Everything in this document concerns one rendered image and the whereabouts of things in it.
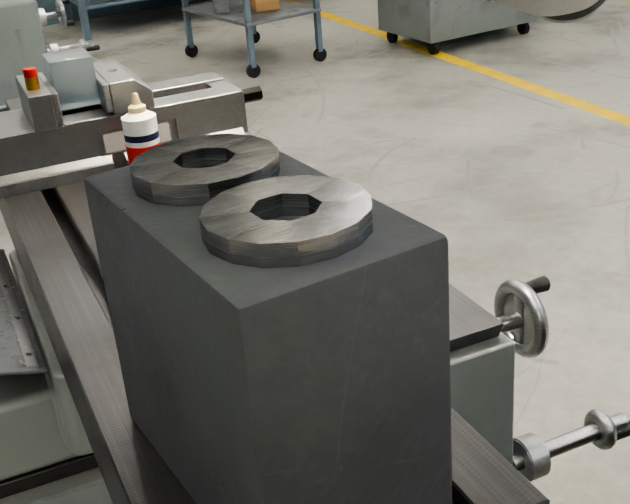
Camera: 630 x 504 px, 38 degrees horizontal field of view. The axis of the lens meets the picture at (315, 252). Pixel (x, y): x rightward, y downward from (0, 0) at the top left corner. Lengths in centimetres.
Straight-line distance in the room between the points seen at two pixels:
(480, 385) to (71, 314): 54
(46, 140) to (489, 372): 61
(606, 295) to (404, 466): 230
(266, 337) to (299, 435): 6
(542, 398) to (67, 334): 166
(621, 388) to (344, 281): 197
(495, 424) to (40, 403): 57
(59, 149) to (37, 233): 16
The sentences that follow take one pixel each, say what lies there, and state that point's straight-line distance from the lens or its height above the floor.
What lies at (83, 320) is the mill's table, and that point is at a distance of 82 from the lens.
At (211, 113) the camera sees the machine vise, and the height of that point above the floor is 99.
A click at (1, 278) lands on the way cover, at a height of 87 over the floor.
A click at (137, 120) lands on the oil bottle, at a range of 107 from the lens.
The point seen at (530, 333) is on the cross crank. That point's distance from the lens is 135.
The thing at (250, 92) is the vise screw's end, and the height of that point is 99.
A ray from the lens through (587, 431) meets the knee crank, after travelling 133.
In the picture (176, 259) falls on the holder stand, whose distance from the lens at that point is 47.
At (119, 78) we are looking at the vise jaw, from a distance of 116.
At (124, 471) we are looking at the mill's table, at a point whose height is 94.
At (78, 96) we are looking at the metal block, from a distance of 117.
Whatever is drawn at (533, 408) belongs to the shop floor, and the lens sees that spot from 228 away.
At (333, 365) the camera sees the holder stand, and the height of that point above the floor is 108.
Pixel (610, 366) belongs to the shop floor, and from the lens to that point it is 246.
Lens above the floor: 132
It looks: 26 degrees down
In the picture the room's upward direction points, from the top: 5 degrees counter-clockwise
